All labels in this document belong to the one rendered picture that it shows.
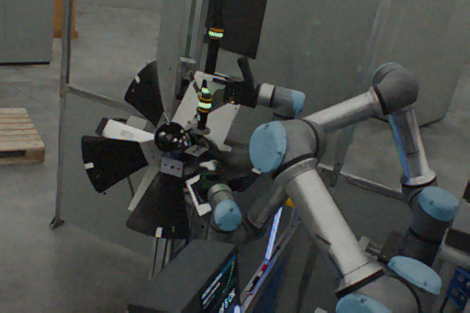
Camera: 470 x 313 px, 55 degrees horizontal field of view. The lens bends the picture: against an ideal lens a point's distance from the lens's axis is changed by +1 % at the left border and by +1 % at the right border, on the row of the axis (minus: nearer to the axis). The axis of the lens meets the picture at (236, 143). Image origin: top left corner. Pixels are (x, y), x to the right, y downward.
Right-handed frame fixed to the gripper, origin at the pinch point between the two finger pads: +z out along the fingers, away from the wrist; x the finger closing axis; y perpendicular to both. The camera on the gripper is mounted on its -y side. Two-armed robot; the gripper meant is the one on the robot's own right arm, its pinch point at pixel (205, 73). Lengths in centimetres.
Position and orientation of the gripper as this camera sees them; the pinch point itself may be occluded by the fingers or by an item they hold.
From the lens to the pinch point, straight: 157.6
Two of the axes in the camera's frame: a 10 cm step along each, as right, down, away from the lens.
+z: -9.6, -2.5, 1.5
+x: 2.3, -3.1, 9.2
